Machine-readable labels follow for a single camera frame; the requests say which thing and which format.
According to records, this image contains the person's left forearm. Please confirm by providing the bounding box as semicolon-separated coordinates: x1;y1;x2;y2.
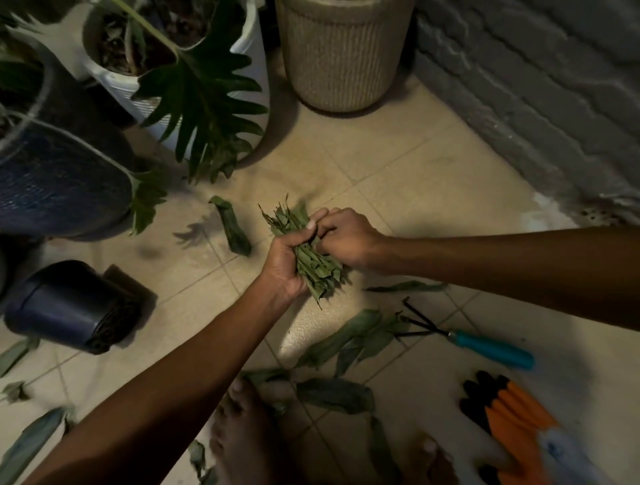
22;277;301;485

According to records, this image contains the small black plastic pot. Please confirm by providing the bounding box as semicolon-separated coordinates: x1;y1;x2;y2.
3;259;143;356

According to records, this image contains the beige ribbed plant pot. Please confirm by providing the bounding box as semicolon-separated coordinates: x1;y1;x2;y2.
275;0;416;114

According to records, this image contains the teal handled hand rake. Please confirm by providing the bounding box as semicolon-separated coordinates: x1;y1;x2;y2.
395;297;536;372

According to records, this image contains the orange black work glove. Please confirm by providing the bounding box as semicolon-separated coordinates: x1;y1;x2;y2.
459;370;616;485

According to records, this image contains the white round plant pot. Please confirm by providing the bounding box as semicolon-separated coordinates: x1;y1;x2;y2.
82;0;271;153

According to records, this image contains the person's right hand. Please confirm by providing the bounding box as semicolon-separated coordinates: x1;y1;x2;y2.
315;207;389;273

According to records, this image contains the dark blue round pot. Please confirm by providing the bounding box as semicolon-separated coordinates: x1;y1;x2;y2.
0;35;136;239

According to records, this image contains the person's left hand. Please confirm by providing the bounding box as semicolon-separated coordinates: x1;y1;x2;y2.
259;207;331;304

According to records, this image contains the person's right forearm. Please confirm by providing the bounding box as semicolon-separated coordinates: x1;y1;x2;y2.
375;227;640;332

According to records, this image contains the person's left foot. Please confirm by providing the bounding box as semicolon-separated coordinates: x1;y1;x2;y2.
209;378;281;485

